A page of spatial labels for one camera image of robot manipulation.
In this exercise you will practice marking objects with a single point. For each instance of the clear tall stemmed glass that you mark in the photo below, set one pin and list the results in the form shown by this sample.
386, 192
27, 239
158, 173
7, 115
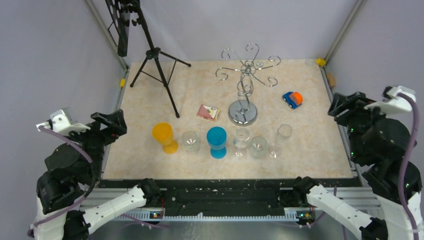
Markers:
283, 133

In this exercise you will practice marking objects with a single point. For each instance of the yellow wine glass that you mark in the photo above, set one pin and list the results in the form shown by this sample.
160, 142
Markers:
163, 133

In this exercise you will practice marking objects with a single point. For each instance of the black perforated plate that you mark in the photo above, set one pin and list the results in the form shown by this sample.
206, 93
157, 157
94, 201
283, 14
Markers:
120, 15

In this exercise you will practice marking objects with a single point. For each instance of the clear small wine glass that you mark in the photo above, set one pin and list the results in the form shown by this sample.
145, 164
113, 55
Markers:
241, 141

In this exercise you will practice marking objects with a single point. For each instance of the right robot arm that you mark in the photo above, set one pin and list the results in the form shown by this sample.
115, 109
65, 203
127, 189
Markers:
381, 136

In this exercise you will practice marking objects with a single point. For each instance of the clear patterned wine glass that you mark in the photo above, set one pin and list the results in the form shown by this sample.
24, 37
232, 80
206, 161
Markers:
191, 141

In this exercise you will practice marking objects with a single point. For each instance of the yellow left edge clamp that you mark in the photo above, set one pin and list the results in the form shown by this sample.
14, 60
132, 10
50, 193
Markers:
122, 82

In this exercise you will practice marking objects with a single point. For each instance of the yellow corner clamp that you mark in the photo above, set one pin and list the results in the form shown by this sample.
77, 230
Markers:
320, 62

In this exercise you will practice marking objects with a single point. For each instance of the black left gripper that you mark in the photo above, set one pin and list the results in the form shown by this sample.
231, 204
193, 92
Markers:
117, 126

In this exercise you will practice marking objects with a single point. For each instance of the playing card box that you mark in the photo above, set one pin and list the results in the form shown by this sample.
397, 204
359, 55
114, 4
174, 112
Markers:
208, 113

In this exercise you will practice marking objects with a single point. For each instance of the blue orange toy car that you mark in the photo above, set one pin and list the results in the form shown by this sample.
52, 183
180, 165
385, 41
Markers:
293, 99

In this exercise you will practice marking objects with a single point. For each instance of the blue wine glass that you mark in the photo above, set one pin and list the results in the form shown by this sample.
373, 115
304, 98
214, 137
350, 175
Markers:
217, 138

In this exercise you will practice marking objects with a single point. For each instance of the black tripod stand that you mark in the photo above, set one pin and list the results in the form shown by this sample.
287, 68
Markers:
153, 54

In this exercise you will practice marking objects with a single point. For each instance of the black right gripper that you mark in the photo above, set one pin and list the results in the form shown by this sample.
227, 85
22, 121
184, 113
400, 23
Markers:
354, 102

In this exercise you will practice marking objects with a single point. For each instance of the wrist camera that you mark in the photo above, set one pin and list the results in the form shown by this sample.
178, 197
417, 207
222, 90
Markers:
392, 103
63, 122

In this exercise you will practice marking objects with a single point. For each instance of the chrome wine glass rack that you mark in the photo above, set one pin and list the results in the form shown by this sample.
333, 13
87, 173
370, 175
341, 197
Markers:
243, 112

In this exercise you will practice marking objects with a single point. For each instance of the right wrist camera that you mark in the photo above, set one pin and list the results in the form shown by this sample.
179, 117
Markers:
392, 103

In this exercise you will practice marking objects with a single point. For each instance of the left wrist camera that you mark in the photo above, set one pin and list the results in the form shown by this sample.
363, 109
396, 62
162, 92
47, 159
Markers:
63, 122

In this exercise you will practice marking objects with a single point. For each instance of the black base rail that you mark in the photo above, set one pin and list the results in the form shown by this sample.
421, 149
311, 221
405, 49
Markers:
227, 197

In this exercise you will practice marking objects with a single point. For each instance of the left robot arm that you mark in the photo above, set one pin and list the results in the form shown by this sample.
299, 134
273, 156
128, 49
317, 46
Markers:
73, 170

